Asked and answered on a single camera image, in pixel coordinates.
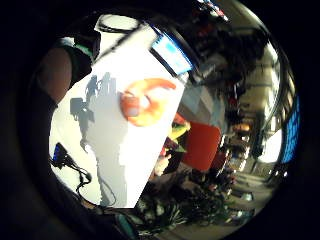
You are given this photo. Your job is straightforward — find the orange chair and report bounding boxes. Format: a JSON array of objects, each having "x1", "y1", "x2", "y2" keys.
[{"x1": 181, "y1": 121, "x2": 223, "y2": 173}]

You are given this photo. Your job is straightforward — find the thin grey cable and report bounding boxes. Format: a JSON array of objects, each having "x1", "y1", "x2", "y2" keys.
[{"x1": 97, "y1": 163, "x2": 118, "y2": 208}]

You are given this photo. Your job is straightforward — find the blue wall screen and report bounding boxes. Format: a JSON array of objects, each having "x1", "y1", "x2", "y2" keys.
[{"x1": 280, "y1": 94, "x2": 302, "y2": 165}]

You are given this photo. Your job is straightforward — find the the person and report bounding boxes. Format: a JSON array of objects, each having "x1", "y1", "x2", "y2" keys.
[{"x1": 35, "y1": 30, "x2": 102, "y2": 105}]

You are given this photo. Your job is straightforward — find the colourful soft toy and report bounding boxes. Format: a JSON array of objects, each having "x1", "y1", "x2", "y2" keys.
[{"x1": 153, "y1": 112, "x2": 192, "y2": 177}]

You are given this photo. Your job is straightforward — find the black cable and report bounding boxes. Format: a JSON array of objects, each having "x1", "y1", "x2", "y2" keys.
[{"x1": 96, "y1": 14, "x2": 150, "y2": 54}]

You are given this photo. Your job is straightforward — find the green potted plants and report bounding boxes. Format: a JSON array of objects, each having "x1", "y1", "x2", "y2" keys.
[{"x1": 134, "y1": 173, "x2": 236, "y2": 236}]

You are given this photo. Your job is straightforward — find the black adapter with cable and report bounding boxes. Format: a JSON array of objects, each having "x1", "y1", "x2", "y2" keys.
[{"x1": 49, "y1": 142, "x2": 93, "y2": 196}]

